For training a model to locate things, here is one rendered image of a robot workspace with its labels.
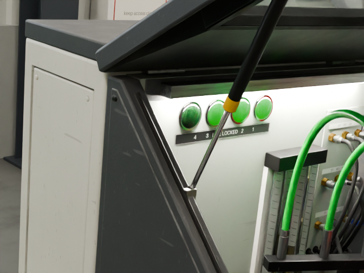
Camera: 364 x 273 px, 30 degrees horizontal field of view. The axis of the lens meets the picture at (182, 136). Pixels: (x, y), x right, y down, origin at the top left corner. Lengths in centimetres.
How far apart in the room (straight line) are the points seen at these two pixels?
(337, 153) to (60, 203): 61
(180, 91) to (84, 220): 29
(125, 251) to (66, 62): 34
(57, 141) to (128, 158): 22
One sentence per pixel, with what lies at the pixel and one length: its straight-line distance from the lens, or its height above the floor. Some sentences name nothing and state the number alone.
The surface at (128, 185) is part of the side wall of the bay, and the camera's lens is 107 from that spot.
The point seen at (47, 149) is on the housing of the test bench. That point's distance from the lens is 128.
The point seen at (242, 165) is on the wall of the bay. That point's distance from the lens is 129.
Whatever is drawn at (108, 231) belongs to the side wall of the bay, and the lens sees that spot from 114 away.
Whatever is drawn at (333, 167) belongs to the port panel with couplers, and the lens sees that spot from 151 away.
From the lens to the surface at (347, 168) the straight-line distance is 129.
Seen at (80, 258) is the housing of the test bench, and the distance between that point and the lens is 123.
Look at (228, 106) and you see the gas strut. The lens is 90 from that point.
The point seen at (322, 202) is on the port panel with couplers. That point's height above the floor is 115.
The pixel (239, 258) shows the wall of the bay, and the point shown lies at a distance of 138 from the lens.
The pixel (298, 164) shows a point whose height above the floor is 130.
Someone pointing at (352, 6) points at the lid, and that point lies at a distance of 115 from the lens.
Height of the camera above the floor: 166
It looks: 16 degrees down
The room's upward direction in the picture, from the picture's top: 6 degrees clockwise
